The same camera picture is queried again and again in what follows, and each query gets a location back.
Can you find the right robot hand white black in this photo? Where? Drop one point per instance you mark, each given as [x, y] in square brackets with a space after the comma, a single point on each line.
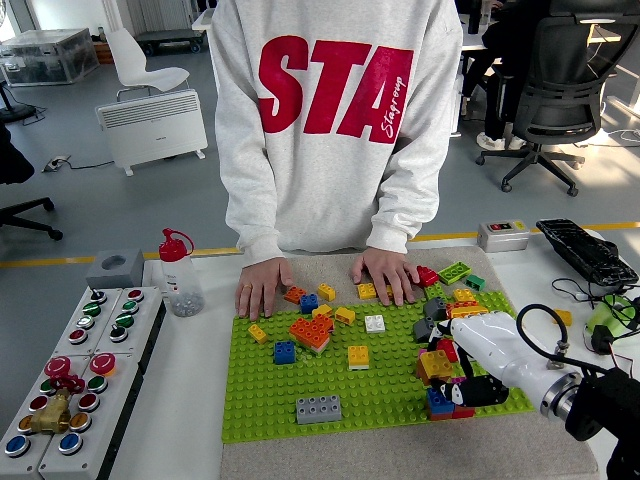
[500, 350]

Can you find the person's left hand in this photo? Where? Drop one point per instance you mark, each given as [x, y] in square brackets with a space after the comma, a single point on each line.
[385, 272]

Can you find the person's right hand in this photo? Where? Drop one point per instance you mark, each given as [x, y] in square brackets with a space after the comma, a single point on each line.
[262, 287]

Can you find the green studded baseplate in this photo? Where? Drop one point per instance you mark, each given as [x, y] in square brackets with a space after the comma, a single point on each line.
[260, 400]

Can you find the person's right forearm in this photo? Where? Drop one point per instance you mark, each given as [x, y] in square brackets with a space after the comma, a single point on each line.
[250, 225]

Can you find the person's left forearm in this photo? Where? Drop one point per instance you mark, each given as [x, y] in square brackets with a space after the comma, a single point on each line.
[400, 215]

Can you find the orange two-by-two brick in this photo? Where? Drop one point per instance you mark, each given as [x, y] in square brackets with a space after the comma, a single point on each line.
[295, 295]

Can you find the red sloped brick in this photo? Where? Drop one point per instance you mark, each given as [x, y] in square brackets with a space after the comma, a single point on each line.
[446, 349]
[426, 276]

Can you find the yellow narrow brick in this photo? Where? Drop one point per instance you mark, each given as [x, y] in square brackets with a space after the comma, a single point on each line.
[258, 334]

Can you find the yellow two-by-four brick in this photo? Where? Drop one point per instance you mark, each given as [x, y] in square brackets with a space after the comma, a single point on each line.
[470, 312]

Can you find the blue two-by-two brick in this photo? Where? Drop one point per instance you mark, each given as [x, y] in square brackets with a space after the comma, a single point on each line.
[309, 303]
[284, 352]

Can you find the white two-by-two brick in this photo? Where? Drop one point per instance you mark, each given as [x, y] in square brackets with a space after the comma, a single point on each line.
[375, 324]

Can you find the lime green long brick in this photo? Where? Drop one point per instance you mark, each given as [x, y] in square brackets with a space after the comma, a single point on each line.
[435, 291]
[454, 273]

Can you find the orange long brick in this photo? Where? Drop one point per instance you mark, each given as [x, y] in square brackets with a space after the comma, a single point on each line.
[462, 305]

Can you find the dark grey sloped brick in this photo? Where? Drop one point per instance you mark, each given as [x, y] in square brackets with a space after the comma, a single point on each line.
[424, 330]
[435, 309]

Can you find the orange layered brick stack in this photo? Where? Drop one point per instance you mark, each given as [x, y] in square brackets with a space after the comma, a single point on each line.
[310, 332]

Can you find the dark green small brick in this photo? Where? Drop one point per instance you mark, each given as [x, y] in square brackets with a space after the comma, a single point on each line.
[475, 282]

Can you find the clear bottle red cap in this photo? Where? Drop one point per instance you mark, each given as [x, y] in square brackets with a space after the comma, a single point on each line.
[180, 290]

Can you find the yellow on white brick stack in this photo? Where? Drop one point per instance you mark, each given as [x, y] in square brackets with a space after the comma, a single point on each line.
[358, 356]

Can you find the grey four-button control box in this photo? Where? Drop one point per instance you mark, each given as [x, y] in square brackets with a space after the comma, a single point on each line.
[149, 320]
[91, 309]

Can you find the black wrapped keyboard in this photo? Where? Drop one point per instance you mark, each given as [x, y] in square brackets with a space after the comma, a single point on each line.
[585, 252]

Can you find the grey block round hole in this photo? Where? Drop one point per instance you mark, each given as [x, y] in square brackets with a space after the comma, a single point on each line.
[130, 272]

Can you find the grey two-by-four brick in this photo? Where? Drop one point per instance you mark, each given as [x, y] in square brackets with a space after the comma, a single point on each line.
[318, 409]

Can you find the grey-brown mat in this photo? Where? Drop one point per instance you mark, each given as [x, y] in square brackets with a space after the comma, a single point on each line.
[400, 450]

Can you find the white computer tower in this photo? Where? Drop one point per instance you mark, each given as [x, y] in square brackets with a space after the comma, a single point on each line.
[456, 120]

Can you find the white panel heater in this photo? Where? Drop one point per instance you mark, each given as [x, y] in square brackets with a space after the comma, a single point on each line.
[150, 132]

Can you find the seated person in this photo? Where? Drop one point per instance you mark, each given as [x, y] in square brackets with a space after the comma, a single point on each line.
[497, 110]

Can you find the grey emergency-stop button box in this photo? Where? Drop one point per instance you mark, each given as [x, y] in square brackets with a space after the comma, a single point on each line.
[57, 366]
[100, 450]

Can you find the white plastic chair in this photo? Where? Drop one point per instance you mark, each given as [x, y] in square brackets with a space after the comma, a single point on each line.
[160, 77]

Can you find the grey floor socket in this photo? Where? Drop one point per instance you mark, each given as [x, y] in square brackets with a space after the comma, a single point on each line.
[55, 164]

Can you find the white standing desk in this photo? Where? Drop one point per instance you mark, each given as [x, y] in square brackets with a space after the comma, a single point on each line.
[474, 42]
[632, 100]
[200, 20]

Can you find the brass valve red handwheel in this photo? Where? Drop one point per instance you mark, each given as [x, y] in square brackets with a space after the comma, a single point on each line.
[50, 417]

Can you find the black swivel chair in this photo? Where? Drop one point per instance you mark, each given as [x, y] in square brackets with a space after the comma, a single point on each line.
[25, 210]

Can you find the black mesh office chair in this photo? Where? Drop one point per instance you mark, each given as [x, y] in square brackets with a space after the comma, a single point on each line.
[565, 90]

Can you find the black wheeled dolly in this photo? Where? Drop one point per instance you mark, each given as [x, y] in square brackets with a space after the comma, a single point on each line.
[170, 36]

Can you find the black stand base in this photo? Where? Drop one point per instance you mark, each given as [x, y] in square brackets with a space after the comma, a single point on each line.
[15, 112]

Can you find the clear storage crate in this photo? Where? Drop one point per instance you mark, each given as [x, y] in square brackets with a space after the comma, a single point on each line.
[47, 55]

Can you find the grey switch box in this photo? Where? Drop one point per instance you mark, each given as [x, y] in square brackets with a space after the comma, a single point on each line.
[502, 240]

